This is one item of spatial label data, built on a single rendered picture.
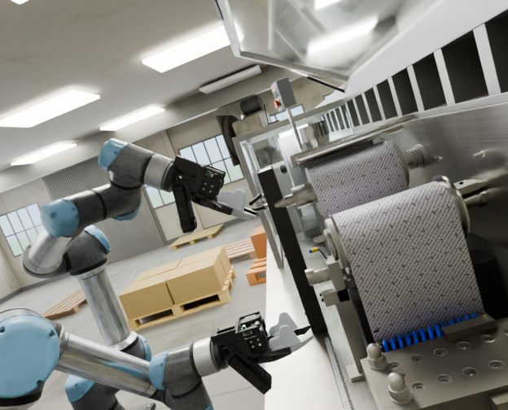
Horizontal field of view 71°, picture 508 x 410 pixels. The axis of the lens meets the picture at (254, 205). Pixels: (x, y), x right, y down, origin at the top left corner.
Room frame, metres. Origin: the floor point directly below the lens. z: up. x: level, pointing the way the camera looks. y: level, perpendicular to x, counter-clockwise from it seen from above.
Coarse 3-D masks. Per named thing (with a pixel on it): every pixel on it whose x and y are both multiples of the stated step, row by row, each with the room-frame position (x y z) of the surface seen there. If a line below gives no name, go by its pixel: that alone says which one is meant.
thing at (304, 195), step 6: (300, 186) 1.01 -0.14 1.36; (306, 186) 1.00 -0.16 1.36; (312, 186) 0.99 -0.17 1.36; (294, 192) 1.00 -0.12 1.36; (300, 192) 0.99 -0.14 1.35; (306, 192) 0.99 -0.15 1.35; (312, 192) 0.98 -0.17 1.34; (294, 198) 0.99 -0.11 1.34; (300, 198) 0.99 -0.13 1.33; (306, 198) 0.99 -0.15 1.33; (312, 198) 0.99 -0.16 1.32; (300, 204) 0.99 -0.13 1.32; (306, 204) 1.00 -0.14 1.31; (312, 204) 1.01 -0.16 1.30
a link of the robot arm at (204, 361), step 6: (198, 342) 0.74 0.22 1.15; (204, 342) 0.73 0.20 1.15; (210, 342) 0.73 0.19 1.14; (198, 348) 0.72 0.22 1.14; (204, 348) 0.72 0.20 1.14; (210, 348) 0.72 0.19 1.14; (198, 354) 0.71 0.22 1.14; (204, 354) 0.71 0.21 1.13; (210, 354) 0.71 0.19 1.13; (198, 360) 0.71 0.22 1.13; (204, 360) 0.70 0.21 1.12; (210, 360) 0.70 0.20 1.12; (198, 366) 0.70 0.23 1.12; (204, 366) 0.70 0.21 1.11; (210, 366) 0.70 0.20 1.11; (216, 366) 0.71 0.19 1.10; (198, 372) 0.71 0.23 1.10; (204, 372) 0.71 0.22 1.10; (210, 372) 0.71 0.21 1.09; (216, 372) 0.71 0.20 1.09
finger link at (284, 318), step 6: (282, 312) 0.75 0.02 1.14; (282, 318) 0.75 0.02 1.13; (288, 318) 0.75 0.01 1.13; (276, 324) 0.75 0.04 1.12; (282, 324) 0.75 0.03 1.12; (288, 324) 0.75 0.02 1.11; (294, 324) 0.75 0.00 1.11; (270, 330) 0.75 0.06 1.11; (276, 330) 0.75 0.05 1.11; (294, 330) 0.74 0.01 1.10; (300, 330) 0.74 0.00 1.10; (306, 330) 0.74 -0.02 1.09; (276, 336) 0.74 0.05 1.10
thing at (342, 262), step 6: (444, 186) 0.72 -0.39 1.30; (450, 192) 0.70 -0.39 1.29; (456, 204) 0.69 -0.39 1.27; (330, 222) 0.75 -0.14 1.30; (330, 228) 0.73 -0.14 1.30; (336, 234) 0.72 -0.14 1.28; (336, 240) 0.71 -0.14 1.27; (336, 246) 0.71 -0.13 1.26; (342, 252) 0.71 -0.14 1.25; (342, 258) 0.71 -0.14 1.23; (342, 264) 0.72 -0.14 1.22
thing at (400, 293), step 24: (456, 240) 0.68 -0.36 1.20; (384, 264) 0.70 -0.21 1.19; (408, 264) 0.69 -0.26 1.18; (432, 264) 0.69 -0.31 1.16; (456, 264) 0.68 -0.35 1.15; (360, 288) 0.70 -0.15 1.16; (384, 288) 0.70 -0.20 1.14; (408, 288) 0.69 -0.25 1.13; (432, 288) 0.69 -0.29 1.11; (456, 288) 0.69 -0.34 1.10; (384, 312) 0.70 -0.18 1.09; (408, 312) 0.70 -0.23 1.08; (432, 312) 0.69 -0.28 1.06; (456, 312) 0.69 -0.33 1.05; (384, 336) 0.70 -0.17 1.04
